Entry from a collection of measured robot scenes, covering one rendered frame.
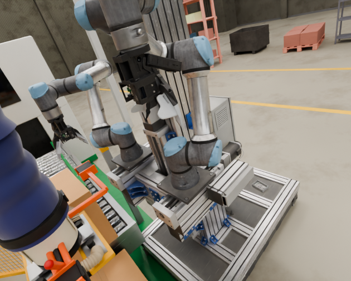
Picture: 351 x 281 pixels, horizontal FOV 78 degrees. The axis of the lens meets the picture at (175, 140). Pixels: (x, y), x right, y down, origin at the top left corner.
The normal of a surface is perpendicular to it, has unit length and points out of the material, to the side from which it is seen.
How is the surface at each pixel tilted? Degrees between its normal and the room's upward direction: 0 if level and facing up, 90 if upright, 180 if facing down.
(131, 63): 90
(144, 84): 90
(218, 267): 0
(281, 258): 0
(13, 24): 90
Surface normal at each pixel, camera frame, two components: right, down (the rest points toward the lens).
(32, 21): 0.68, 0.21
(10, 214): 0.35, 0.12
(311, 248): -0.25, -0.83
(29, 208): 0.73, -0.12
